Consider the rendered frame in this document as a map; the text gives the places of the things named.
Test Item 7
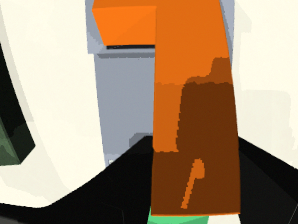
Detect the orange l-shaped part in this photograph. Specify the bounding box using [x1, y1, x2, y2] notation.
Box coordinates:
[92, 0, 241, 217]

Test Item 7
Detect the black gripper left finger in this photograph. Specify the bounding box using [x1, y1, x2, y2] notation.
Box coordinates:
[0, 136, 154, 224]

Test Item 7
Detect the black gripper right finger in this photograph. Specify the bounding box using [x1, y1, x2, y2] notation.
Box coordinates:
[238, 136, 298, 224]

